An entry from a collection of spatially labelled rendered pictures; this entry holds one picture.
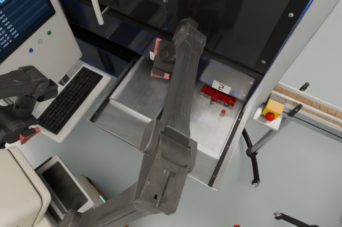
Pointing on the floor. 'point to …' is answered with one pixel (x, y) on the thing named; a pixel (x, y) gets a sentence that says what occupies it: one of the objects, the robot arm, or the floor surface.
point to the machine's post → (297, 38)
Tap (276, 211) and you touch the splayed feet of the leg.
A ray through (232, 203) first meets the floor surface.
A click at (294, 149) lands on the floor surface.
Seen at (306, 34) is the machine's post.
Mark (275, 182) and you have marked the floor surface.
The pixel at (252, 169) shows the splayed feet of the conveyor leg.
